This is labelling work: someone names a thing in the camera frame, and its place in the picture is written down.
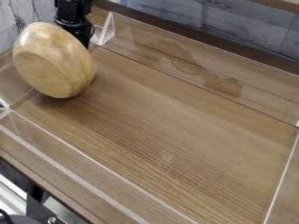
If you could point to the black metal table bracket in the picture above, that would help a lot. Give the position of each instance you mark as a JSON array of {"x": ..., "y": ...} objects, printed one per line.
[{"x": 40, "y": 213}]

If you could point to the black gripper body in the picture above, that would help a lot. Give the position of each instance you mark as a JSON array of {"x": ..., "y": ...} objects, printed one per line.
[{"x": 83, "y": 33}]

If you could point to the wooden bowl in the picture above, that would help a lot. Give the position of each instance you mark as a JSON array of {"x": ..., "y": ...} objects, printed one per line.
[{"x": 52, "y": 61}]

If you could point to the clear acrylic corner bracket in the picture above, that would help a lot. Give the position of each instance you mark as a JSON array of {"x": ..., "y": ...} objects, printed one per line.
[{"x": 104, "y": 33}]

